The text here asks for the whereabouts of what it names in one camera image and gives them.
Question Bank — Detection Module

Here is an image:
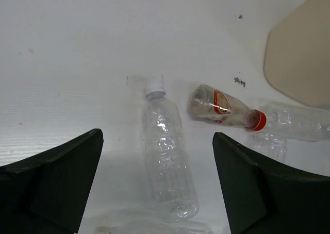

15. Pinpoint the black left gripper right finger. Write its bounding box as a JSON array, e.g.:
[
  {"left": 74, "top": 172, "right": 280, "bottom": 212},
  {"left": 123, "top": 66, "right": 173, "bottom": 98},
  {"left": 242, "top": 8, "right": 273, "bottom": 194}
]
[{"left": 212, "top": 132, "right": 329, "bottom": 233}]

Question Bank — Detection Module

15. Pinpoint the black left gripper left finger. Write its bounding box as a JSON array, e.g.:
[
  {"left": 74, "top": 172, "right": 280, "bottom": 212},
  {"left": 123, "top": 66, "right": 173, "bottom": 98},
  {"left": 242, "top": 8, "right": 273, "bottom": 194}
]
[{"left": 1, "top": 129, "right": 104, "bottom": 233}]

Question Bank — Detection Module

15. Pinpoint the clear plastic bottle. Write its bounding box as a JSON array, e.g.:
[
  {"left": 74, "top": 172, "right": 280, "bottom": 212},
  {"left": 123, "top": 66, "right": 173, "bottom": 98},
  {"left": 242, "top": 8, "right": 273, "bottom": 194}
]
[{"left": 245, "top": 102, "right": 329, "bottom": 162}]

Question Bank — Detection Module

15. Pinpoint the red-capped labelled bottle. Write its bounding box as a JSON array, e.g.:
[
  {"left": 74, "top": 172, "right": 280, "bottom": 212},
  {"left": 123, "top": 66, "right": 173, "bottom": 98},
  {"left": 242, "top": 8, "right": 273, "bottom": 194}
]
[{"left": 188, "top": 85, "right": 267, "bottom": 131}]

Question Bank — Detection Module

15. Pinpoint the beige plastic bin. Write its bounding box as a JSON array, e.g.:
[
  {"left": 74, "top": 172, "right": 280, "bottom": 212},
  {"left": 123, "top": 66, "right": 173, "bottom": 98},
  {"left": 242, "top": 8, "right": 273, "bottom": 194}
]
[{"left": 263, "top": 0, "right": 329, "bottom": 110}]

